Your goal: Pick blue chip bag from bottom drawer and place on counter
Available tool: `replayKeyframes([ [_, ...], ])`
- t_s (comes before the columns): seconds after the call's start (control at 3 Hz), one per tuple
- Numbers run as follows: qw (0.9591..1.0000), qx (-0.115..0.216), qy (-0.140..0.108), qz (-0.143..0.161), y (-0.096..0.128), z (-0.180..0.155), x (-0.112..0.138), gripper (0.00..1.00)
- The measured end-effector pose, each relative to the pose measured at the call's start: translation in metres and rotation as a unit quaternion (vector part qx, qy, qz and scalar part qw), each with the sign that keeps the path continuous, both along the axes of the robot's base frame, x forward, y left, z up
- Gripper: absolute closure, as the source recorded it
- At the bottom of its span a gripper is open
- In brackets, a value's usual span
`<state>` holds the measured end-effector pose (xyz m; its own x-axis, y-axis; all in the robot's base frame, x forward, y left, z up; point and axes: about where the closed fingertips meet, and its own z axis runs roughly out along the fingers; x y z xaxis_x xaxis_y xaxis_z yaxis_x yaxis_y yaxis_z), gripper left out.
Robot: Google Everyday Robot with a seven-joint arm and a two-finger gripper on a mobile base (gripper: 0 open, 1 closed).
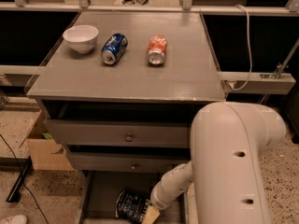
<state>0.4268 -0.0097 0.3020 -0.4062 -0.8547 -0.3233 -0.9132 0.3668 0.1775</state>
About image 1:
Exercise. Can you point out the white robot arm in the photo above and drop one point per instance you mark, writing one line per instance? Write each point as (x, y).
(226, 141)

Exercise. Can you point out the blue chip bag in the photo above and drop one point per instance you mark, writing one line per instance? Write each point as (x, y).
(132, 206)

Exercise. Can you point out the orange soda can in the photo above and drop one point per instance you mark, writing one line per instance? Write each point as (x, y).
(157, 49)

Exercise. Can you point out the metal frame railing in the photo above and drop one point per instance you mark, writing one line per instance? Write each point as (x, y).
(149, 3)

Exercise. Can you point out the grey top drawer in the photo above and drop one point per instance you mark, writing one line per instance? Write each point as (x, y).
(123, 124)

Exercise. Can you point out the black floor bar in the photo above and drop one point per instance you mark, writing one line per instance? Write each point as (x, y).
(24, 166)

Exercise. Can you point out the blue soda can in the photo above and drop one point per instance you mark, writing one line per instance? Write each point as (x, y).
(114, 48)

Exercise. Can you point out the white ceramic bowl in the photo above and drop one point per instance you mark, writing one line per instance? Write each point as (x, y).
(81, 38)

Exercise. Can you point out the grey bottom drawer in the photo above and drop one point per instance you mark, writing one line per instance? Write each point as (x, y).
(102, 189)

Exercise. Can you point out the grey middle drawer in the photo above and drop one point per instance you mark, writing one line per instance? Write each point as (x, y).
(127, 159)

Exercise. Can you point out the grey drawer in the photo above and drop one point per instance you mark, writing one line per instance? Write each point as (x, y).
(127, 159)
(102, 189)
(123, 124)

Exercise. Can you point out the cardboard box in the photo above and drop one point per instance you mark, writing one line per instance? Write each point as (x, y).
(45, 153)

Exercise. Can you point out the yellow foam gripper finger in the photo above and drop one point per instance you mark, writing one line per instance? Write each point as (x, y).
(151, 215)

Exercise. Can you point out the white shoe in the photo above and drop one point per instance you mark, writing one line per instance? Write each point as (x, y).
(18, 219)

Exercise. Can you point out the grey drawer cabinet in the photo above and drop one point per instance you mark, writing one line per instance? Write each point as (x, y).
(189, 74)

